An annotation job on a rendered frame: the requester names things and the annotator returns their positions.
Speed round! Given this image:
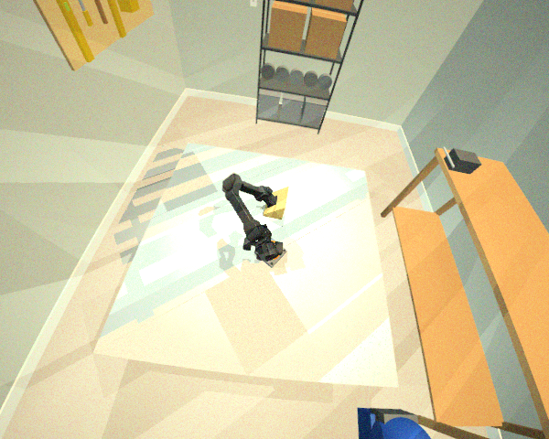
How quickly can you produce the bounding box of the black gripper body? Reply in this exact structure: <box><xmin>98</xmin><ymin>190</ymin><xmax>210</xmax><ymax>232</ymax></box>
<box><xmin>242</xmin><ymin>237</ymin><xmax>284</xmax><ymax>255</ymax></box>

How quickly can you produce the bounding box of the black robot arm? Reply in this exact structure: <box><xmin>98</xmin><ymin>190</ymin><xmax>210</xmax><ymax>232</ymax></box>
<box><xmin>221</xmin><ymin>173</ymin><xmax>278</xmax><ymax>262</ymax></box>

